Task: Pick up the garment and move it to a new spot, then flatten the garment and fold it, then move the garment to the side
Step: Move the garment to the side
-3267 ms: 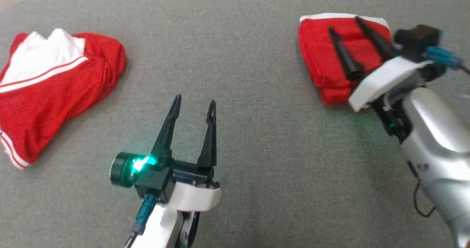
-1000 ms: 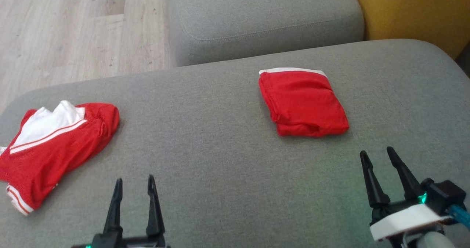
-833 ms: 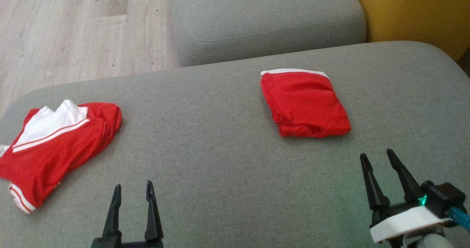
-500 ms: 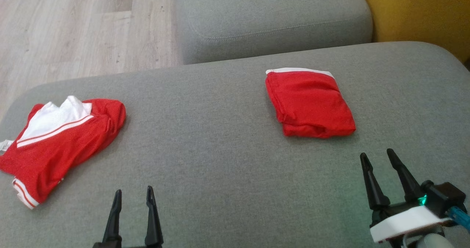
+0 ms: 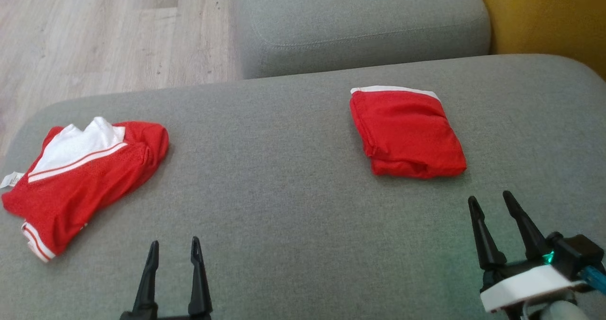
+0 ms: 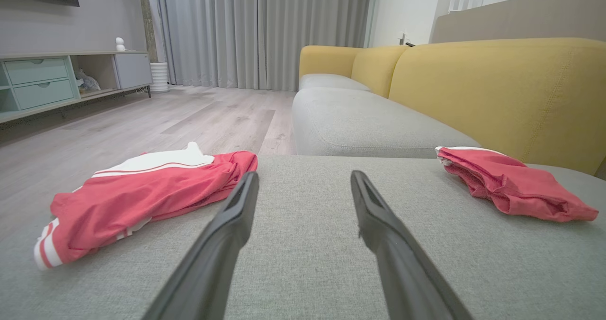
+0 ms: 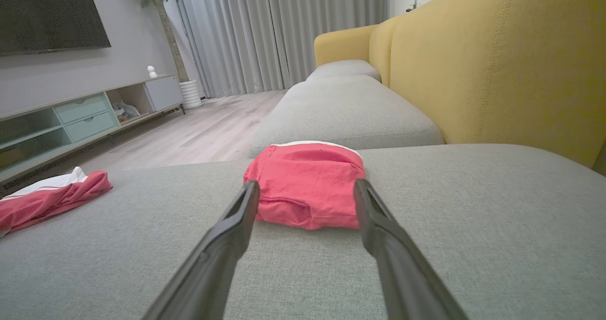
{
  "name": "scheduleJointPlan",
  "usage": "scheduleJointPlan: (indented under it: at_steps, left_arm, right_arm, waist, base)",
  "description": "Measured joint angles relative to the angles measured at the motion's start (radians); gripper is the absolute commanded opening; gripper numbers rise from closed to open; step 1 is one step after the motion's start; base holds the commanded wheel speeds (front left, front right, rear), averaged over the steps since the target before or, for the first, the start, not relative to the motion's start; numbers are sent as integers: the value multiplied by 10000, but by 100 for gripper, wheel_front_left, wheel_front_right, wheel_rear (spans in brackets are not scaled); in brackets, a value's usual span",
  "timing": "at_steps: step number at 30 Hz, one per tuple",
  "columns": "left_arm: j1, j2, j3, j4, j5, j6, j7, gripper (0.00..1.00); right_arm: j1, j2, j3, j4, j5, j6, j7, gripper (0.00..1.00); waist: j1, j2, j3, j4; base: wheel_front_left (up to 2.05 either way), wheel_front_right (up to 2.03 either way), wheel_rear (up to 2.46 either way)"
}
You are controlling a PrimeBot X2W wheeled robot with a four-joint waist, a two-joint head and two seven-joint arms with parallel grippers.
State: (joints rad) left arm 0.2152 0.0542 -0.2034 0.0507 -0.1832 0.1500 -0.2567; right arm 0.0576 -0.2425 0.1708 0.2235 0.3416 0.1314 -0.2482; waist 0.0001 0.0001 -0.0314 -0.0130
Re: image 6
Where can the narrow yellow sofa backrest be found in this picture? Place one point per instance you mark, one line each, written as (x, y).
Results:
(376, 69)

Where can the red shorts with white stripes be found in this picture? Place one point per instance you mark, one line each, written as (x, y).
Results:
(132, 201)

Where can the small white figurine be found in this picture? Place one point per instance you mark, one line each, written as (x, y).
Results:
(120, 44)

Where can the white ribbed plant pot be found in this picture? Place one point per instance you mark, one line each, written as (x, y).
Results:
(159, 76)

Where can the grey curtain panel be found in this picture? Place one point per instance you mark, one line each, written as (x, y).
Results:
(208, 31)
(312, 31)

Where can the folded red shorts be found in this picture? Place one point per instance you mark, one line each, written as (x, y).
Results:
(511, 182)

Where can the small grey sofa seat cushion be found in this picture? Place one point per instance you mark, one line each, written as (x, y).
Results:
(326, 81)

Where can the beige half wall partition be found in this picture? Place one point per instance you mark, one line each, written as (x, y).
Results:
(521, 17)

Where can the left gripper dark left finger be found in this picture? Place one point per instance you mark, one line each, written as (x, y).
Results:
(213, 263)

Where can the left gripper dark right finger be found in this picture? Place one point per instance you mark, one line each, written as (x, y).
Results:
(402, 277)

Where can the large grey sofa seat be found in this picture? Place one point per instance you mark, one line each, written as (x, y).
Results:
(307, 263)

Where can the green potted tree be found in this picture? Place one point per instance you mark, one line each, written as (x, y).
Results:
(147, 22)

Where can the wide yellow sofa backrest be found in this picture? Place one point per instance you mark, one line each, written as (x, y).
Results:
(497, 93)

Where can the white router with antennas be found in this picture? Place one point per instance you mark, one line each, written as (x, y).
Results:
(466, 0)

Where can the yellow sofa armrest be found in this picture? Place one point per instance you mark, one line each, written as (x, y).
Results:
(326, 59)

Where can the pale crumpled bag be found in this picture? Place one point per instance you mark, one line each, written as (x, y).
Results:
(87, 82)

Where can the mint and wood TV cabinet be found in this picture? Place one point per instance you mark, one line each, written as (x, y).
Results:
(38, 71)

